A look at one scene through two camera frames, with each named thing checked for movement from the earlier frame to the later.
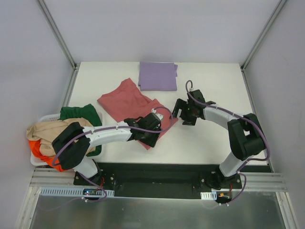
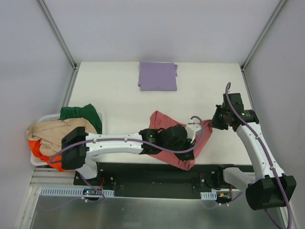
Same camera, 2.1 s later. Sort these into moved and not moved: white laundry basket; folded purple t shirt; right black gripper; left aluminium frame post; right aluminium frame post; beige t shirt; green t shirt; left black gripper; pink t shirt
Moved: pink t shirt; left black gripper; right black gripper
Not moved: green t shirt; left aluminium frame post; beige t shirt; white laundry basket; right aluminium frame post; folded purple t shirt
